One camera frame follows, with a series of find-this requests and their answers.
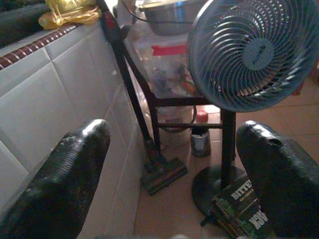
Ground black printed carton box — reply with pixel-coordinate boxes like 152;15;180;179
211;174;270;239

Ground metal pot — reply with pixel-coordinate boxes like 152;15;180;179
138;0;207;36

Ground clear plastic storage box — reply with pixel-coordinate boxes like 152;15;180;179
126;33;201;99

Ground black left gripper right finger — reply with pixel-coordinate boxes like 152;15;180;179
235;120;319;239

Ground black power cable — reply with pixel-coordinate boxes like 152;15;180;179
121;0;193;25

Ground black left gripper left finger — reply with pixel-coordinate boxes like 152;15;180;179
0;119;111;239

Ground white plastic bucket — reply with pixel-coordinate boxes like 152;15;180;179
156;106;197;148

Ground dark wooden stool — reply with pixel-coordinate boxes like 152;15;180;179
121;24;237;160

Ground small dark tin can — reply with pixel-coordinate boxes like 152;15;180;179
190;129;211;158

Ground blue standing fan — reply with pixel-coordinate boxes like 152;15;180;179
187;0;317;217

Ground yellow plastic bag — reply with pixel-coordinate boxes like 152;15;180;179
38;0;102;30

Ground black stick vacuum cleaner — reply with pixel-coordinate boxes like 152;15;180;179
96;0;189;196

